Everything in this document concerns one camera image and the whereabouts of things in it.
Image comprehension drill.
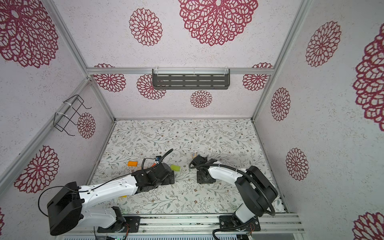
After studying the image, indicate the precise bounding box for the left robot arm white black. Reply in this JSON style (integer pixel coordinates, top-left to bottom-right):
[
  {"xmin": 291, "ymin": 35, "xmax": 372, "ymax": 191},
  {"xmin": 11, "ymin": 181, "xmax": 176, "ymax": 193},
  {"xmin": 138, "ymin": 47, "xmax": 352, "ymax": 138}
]
[{"xmin": 47, "ymin": 163, "xmax": 175, "ymax": 236}]

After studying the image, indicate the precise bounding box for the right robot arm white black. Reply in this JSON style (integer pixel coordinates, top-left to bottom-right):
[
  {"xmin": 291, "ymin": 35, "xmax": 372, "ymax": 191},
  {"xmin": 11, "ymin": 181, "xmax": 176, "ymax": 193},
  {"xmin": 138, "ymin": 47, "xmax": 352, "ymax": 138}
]
[{"xmin": 189, "ymin": 155, "xmax": 278, "ymax": 224}]

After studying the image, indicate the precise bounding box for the lime green wood block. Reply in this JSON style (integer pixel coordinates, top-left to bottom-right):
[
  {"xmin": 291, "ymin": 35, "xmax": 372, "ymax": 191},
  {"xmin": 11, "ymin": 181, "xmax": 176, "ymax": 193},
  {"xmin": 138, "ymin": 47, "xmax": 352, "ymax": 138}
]
[{"xmin": 171, "ymin": 165, "xmax": 181, "ymax": 172}]

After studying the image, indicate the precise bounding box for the orange wood block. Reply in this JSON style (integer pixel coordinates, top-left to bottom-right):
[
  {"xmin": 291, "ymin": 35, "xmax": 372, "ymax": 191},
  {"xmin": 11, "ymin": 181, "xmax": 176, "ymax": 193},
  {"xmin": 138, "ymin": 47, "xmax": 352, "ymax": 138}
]
[{"xmin": 127, "ymin": 161, "xmax": 138, "ymax": 167}]

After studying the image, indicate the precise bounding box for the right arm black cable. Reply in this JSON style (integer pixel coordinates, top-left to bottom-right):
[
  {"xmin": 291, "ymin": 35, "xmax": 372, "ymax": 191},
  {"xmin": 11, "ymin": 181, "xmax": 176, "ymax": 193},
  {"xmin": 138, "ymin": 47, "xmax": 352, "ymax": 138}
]
[{"xmin": 188, "ymin": 161, "xmax": 277, "ymax": 240}]

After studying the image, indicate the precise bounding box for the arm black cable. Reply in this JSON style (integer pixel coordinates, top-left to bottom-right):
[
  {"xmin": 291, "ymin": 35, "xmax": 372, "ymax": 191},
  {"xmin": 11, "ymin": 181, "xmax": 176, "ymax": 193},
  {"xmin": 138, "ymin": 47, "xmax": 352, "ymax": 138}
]
[
  {"xmin": 37, "ymin": 148, "xmax": 175, "ymax": 217},
  {"xmin": 188, "ymin": 161, "xmax": 277, "ymax": 240}
]

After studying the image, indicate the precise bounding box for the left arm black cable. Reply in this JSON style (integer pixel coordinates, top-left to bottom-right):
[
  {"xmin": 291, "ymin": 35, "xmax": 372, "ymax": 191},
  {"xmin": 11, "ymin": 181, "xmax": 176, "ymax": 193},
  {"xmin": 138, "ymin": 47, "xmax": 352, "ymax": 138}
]
[{"xmin": 37, "ymin": 148, "xmax": 175, "ymax": 217}]

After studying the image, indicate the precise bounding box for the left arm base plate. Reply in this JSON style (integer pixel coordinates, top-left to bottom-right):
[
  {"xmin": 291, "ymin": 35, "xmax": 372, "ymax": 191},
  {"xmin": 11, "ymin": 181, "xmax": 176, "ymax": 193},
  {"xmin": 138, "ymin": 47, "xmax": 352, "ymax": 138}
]
[{"xmin": 97, "ymin": 216, "xmax": 141, "ymax": 233}]

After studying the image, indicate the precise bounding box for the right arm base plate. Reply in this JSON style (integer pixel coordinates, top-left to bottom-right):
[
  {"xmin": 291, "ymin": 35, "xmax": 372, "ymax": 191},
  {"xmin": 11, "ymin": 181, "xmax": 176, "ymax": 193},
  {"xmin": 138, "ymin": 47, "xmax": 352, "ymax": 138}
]
[{"xmin": 219, "ymin": 215, "xmax": 261, "ymax": 232}]

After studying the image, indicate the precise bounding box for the grey metal wall shelf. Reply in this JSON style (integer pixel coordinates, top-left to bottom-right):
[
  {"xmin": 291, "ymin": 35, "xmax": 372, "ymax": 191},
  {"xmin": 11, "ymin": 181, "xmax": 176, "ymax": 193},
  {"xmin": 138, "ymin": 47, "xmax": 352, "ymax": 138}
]
[{"xmin": 152, "ymin": 69, "xmax": 231, "ymax": 90}]

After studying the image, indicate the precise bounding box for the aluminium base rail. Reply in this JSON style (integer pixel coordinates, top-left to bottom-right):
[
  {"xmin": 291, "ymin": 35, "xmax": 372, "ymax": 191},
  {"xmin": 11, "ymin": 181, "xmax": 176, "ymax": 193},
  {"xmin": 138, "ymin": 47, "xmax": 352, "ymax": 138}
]
[{"xmin": 53, "ymin": 213, "xmax": 306, "ymax": 236}]

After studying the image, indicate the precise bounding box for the black wire wall rack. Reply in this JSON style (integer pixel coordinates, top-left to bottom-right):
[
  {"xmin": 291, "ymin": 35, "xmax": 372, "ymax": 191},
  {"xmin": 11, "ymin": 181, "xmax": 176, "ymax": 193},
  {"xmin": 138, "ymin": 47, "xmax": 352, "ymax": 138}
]
[{"xmin": 53, "ymin": 95, "xmax": 92, "ymax": 137}]

